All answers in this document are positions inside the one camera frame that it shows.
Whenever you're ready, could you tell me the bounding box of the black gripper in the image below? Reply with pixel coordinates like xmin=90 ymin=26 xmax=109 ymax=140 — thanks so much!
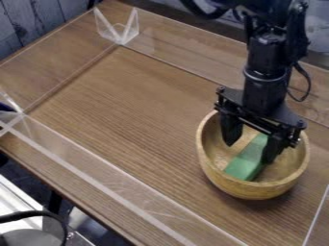
xmin=214 ymin=65 xmax=309 ymax=164

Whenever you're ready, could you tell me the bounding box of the green rectangular block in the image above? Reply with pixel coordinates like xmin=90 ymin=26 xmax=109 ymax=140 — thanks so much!
xmin=224 ymin=134 xmax=268 ymax=181

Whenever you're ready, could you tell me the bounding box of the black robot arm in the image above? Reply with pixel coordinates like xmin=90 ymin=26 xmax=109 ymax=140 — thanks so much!
xmin=181 ymin=0 xmax=309 ymax=163

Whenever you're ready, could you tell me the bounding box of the brown wooden bowl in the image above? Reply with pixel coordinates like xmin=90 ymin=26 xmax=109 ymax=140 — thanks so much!
xmin=195 ymin=111 xmax=310 ymax=200

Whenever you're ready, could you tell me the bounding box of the clear acrylic front barrier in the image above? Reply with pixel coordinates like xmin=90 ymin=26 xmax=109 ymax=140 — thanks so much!
xmin=0 ymin=91 xmax=248 ymax=246

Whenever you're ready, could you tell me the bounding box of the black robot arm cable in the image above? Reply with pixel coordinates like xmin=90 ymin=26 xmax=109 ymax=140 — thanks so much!
xmin=285 ymin=61 xmax=313 ymax=103

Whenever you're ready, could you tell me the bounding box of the grey metal base plate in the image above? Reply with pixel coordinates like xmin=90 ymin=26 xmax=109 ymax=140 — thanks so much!
xmin=42 ymin=217 xmax=95 ymax=246

